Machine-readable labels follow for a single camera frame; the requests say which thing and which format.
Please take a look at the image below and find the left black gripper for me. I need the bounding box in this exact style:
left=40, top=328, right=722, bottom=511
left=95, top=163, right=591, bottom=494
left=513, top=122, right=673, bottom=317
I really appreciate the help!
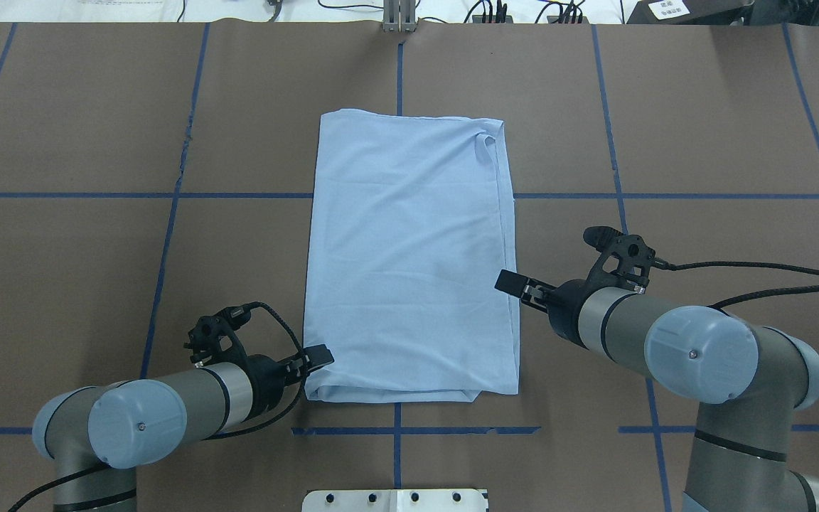
left=184, top=306, right=335, bottom=420

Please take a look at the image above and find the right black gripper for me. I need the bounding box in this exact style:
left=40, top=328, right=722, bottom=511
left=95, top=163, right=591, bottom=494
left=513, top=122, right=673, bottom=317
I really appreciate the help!
left=494, top=226, right=669, bottom=348

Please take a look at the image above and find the light blue t-shirt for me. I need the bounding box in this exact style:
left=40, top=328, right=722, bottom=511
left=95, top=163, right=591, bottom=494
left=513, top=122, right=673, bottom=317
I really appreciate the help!
left=304, top=108, right=520, bottom=404

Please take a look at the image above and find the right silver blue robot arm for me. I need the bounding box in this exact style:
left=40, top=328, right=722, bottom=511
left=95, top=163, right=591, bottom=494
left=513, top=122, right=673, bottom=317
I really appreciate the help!
left=495, top=226, right=819, bottom=511

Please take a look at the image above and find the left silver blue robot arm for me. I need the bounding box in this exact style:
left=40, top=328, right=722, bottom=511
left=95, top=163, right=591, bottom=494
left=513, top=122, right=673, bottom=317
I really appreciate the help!
left=11, top=302, right=334, bottom=511

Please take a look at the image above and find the black box white label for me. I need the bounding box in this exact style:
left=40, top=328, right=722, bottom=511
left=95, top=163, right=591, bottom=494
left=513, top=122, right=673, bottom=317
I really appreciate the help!
left=625, top=1, right=754, bottom=26

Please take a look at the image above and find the white pedestal column base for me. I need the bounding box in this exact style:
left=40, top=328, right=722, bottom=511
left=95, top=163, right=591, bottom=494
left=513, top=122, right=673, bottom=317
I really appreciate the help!
left=301, top=487, right=490, bottom=511

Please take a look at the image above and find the aluminium frame post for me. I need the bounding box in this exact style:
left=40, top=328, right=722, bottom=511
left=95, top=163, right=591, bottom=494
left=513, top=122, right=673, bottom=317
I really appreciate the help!
left=382, top=0, right=418, bottom=33

